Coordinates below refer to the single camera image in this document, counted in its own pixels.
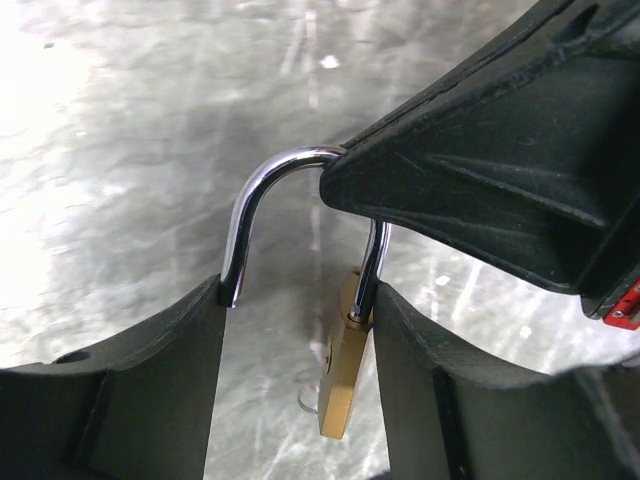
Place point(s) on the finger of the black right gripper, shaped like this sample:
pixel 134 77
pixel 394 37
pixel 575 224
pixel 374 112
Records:
pixel 525 155

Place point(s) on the brass padlock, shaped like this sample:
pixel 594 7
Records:
pixel 350 331

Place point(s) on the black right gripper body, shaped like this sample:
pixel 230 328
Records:
pixel 610 291

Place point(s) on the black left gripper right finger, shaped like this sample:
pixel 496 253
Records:
pixel 454 411

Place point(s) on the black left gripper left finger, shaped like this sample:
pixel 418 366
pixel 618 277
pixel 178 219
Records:
pixel 137 405

